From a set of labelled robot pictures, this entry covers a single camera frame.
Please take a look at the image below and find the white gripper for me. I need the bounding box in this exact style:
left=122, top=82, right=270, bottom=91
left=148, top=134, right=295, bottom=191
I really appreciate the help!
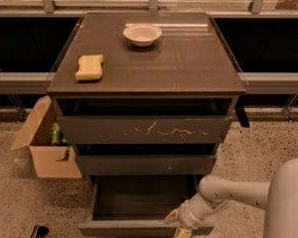
left=164, top=193, right=228, bottom=238

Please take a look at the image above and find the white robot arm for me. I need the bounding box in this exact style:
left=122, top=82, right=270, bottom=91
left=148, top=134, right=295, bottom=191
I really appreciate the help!
left=165, top=159, right=298, bottom=238

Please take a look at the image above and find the dark grey drawer cabinet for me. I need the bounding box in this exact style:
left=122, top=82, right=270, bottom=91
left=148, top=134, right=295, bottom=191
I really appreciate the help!
left=46, top=11, right=251, bottom=183

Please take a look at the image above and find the top scratched grey drawer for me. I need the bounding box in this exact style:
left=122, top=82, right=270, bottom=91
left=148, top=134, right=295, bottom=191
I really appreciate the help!
left=58, top=101, right=231, bottom=145

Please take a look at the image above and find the small black floor object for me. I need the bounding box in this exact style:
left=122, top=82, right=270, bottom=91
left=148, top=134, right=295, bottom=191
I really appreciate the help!
left=30, top=225, right=49, bottom=238

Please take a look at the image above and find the open cardboard box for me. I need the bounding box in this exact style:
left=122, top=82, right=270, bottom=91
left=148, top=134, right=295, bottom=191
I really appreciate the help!
left=10, top=96, right=81, bottom=179

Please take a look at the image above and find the green packet in box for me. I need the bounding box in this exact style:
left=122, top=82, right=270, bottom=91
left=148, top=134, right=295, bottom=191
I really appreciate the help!
left=51, top=122, right=67, bottom=145

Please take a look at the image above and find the yellow sponge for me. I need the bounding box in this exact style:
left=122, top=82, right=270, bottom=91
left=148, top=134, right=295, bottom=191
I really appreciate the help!
left=75, top=55, right=103, bottom=81

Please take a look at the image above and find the white ceramic bowl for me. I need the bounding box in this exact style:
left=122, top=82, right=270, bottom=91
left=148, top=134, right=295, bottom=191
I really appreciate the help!
left=123, top=24, right=162, bottom=47

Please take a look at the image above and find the metal window rail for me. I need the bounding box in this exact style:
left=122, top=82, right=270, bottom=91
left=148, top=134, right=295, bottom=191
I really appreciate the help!
left=0, top=72, right=298, bottom=94

